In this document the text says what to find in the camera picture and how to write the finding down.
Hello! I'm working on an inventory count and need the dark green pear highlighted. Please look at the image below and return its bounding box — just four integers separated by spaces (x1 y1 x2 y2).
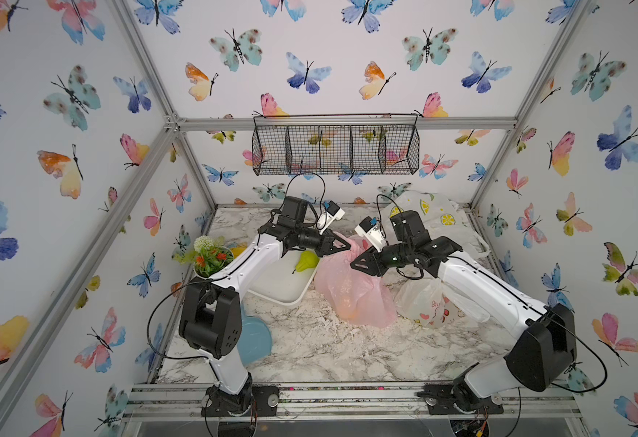
293 251 320 273

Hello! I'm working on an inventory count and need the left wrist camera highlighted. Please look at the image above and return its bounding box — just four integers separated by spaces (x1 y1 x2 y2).
317 200 345 234

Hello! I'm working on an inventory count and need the white cartoon print plastic bag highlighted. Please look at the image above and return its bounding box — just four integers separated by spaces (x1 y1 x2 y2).
395 279 490 329

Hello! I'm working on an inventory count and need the blue paddle shaped board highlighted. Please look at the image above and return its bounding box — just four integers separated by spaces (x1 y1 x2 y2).
237 313 273 367

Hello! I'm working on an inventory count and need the white rectangular fruit tray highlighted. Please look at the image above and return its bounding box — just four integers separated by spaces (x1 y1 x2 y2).
248 251 317 308

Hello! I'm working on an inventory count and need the pink apple print plastic bag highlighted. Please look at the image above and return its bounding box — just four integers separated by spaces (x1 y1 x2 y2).
314 235 397 328

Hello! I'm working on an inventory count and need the small yellow object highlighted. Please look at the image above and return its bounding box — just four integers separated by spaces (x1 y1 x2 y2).
231 246 247 259

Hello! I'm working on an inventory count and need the black wire mesh basket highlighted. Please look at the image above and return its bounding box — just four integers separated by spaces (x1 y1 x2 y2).
247 114 421 177

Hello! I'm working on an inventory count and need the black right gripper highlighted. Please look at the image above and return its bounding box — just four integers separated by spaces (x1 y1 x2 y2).
348 243 415 279

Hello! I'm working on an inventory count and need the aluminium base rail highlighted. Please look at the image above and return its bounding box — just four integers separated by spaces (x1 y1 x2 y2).
124 382 581 422

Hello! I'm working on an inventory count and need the potted plant white pot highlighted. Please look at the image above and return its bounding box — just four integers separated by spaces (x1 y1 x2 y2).
172 236 235 278

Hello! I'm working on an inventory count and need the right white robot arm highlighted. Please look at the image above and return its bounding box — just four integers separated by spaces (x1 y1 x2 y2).
351 210 578 411

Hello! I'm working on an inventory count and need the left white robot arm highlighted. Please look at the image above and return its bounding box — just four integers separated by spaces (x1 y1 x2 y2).
179 197 351 396

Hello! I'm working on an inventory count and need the white lemon print plastic bag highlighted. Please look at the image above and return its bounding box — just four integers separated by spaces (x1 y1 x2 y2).
380 190 490 260

